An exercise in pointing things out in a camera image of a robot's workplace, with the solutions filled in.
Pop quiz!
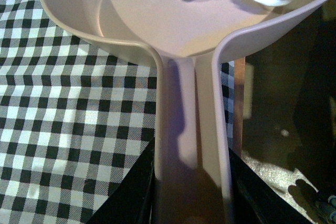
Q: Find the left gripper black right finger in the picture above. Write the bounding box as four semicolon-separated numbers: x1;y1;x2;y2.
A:
229;151;324;223

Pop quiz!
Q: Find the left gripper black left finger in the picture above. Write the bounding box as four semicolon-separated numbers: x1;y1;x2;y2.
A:
89;144;154;223

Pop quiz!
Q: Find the beige plastic dustpan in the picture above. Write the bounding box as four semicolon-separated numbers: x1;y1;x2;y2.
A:
40;0;327;223

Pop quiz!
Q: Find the black white checkered bedsheet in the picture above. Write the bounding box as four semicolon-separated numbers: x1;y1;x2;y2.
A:
0;0;235;224

